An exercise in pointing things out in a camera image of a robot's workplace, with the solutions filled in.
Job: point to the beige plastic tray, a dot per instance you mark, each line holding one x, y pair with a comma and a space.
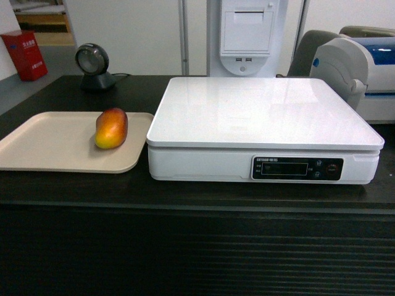
64, 141

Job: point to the white electronic checkout scale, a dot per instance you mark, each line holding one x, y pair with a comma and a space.
260, 130

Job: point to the white receipt printer kiosk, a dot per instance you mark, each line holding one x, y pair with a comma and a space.
252, 38

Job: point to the grey metal pole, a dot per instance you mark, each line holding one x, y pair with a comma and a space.
184, 45

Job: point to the wooden shelf in background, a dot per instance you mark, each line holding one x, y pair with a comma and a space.
48, 19

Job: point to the red fire extinguisher box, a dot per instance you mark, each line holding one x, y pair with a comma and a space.
25, 54

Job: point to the black checkout counter cabinet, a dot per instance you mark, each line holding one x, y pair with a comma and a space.
128, 234

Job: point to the grey office chair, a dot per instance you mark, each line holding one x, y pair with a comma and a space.
305, 52

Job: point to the black round barcode scanner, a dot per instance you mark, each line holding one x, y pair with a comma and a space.
93, 61

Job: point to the white blue label printer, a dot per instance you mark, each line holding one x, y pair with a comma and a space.
359, 66

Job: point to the dark red yellow mango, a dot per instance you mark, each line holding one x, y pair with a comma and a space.
111, 129

